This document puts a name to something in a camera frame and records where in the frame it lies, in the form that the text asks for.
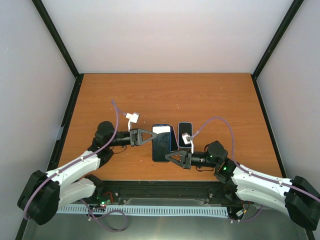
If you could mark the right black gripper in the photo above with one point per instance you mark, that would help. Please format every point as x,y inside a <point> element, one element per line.
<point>186,164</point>

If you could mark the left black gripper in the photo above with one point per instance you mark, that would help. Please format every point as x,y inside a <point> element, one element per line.
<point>137,139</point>

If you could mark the black phone case front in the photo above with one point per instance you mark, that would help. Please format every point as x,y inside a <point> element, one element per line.
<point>153,145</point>

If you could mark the light blue phone case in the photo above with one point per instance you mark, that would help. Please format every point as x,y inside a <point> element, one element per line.
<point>185,122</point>

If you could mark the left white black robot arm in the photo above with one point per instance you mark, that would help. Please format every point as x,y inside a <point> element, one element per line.
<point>46,192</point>

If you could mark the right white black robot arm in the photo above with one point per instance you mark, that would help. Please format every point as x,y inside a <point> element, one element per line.
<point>295,197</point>

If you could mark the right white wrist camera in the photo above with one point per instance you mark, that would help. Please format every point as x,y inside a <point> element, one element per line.
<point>188,140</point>

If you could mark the black aluminium frame rail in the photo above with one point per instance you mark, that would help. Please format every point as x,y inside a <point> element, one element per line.
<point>212,192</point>

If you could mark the light blue cable duct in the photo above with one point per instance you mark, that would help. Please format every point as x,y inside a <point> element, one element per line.
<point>161,211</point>

